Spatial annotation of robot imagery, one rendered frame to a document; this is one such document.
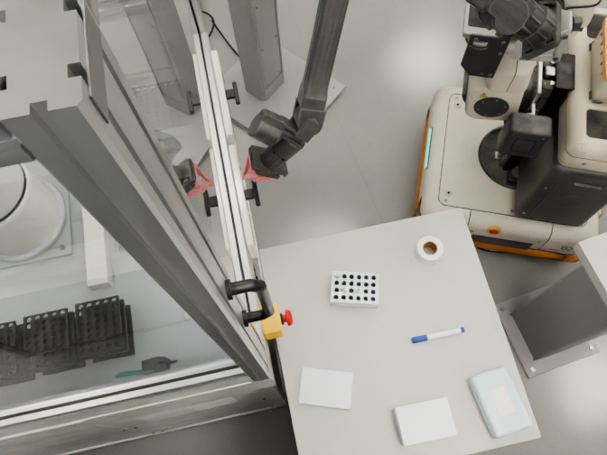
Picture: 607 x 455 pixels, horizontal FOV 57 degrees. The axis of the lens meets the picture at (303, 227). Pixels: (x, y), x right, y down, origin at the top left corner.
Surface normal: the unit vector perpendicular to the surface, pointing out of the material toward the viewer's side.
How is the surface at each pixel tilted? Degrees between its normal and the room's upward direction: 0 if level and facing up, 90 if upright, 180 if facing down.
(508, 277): 0
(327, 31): 60
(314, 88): 51
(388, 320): 0
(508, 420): 0
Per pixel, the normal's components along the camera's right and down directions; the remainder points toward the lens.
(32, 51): -0.03, -0.37
